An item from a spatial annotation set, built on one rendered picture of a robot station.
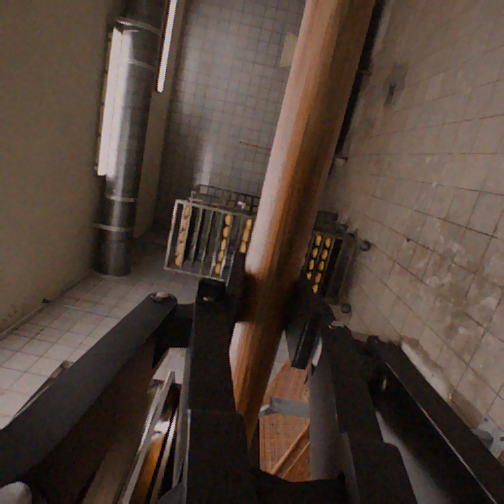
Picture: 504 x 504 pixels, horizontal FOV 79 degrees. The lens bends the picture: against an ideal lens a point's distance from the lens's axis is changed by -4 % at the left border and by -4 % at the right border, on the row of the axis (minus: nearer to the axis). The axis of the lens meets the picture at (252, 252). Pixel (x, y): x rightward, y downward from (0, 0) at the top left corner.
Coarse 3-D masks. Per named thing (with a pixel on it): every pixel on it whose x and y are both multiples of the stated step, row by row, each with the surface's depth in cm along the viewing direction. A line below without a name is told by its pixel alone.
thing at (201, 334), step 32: (224, 288) 13; (192, 320) 12; (224, 320) 12; (192, 352) 9; (224, 352) 10; (192, 384) 8; (224, 384) 8; (192, 416) 6; (224, 416) 7; (192, 448) 6; (224, 448) 6; (192, 480) 5; (224, 480) 5
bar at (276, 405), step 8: (272, 400) 118; (280, 400) 119; (288, 400) 120; (264, 408) 119; (272, 408) 117; (280, 408) 117; (288, 408) 117; (296, 408) 117; (304, 408) 118; (304, 416) 118; (488, 416) 128; (480, 424) 131; (488, 424) 127; (496, 424) 124; (480, 432) 124; (488, 432) 125; (496, 432) 122; (488, 440) 123; (496, 440) 121; (488, 448) 124; (496, 448) 120; (496, 456) 120
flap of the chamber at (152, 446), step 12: (168, 384) 176; (168, 396) 172; (168, 408) 172; (156, 420) 151; (168, 420) 173; (156, 432) 149; (144, 444) 137; (156, 444) 149; (144, 456) 132; (156, 456) 149; (144, 468) 131; (132, 480) 121; (144, 480) 131; (132, 492) 116; (144, 492) 131
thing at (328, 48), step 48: (336, 0) 13; (336, 48) 13; (288, 96) 14; (336, 96) 14; (288, 144) 14; (288, 192) 15; (288, 240) 15; (288, 288) 16; (240, 336) 17; (240, 384) 17
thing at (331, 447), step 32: (352, 352) 12; (320, 384) 11; (352, 384) 10; (320, 416) 10; (352, 416) 8; (320, 448) 9; (352, 448) 7; (384, 448) 7; (352, 480) 6; (384, 480) 6
